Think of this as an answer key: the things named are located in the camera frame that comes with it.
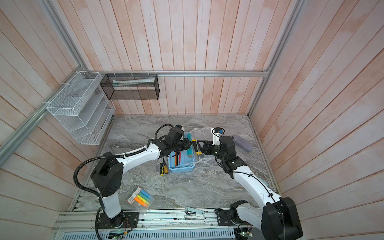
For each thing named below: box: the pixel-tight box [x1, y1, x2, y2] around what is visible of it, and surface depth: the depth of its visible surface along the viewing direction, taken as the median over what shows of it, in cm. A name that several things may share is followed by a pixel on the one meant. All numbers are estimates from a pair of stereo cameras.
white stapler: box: [184, 206, 206, 220], surface depth 76 cm
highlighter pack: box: [125, 186, 155, 209], surface depth 81 cm
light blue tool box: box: [167, 132, 195, 174], surface depth 88 cm
